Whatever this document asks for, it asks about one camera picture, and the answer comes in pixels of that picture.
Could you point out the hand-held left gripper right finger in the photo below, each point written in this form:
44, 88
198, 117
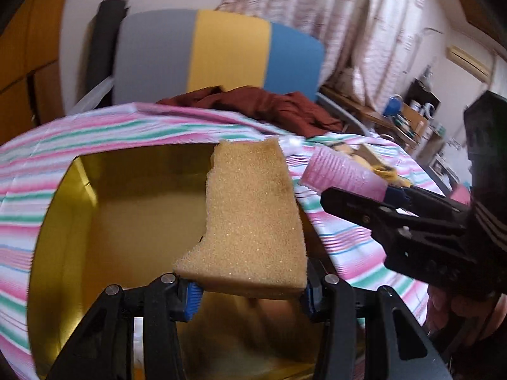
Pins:
309, 301

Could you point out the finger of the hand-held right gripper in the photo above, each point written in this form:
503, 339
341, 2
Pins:
356, 209
396, 196

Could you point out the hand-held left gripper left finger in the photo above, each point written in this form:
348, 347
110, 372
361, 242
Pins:
192, 300

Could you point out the pink hair roller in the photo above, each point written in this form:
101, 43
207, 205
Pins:
336, 170

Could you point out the golden box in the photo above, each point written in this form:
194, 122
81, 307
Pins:
130, 221

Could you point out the yellow sponge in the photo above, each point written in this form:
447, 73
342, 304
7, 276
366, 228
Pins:
249, 213

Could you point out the person's right hand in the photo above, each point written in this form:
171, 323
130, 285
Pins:
439, 308

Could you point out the yellow plush toy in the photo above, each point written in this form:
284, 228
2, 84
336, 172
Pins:
382, 171

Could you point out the pink red garment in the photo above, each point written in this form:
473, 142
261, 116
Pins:
460, 196

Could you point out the white round device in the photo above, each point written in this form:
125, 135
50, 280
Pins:
427, 109

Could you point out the blue jug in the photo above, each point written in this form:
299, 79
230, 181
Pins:
393, 106

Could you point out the wooden desk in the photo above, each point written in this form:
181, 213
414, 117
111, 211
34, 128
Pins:
356, 105

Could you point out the black shelf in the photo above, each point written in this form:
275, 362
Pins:
422, 91

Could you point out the red-brown garment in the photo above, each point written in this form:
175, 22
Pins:
277, 107

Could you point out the patterned window curtain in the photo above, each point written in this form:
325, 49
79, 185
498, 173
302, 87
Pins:
356, 27

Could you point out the striped tablecloth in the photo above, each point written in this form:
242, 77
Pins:
99, 126

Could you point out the grey yellow blue chair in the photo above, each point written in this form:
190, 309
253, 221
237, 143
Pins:
229, 51

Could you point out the wooden wardrobe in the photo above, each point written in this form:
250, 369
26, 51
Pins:
23, 67

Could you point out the wall air conditioner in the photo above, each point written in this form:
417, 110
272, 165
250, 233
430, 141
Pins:
469, 61

